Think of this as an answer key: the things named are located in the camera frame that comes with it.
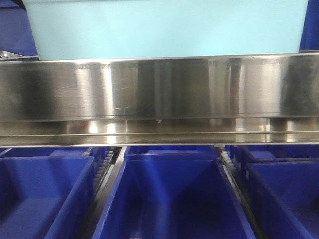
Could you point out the steel divider rail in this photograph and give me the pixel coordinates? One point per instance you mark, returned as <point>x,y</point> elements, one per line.
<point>103,192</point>

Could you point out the stainless steel shelf rail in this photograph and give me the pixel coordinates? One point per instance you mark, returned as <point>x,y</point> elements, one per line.
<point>245,99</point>

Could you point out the blue bin lower left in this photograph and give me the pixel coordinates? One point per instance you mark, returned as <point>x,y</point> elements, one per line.
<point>45,193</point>

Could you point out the white roller track strip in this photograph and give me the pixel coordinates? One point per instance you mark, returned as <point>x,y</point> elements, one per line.
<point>232,175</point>

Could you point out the blue bin lower middle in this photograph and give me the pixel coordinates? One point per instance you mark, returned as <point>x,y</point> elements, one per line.
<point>172,192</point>

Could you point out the dark blue bin upper left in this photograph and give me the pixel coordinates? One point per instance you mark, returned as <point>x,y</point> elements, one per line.
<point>15,31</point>

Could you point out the blue bin lower right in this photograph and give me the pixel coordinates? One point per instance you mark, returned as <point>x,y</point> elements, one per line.
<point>282,187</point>

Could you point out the light blue plastic bin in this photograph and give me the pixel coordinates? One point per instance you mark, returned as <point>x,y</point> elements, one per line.
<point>95,29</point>

